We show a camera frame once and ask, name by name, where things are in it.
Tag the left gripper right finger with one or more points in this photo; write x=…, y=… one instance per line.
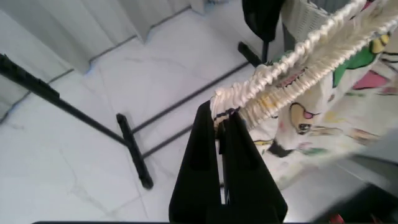
x=248, y=193

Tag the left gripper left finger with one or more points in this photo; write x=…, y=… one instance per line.
x=196, y=186

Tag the cream printed garment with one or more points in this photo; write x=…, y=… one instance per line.
x=326, y=102

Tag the black t-shirt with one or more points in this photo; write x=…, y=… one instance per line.
x=262, y=18

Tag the black clothes rack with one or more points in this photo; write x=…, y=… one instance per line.
x=135, y=155

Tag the white laundry basket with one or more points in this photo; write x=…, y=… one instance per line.
x=303, y=18

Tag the white curtain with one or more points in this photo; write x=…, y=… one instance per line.
x=62, y=31

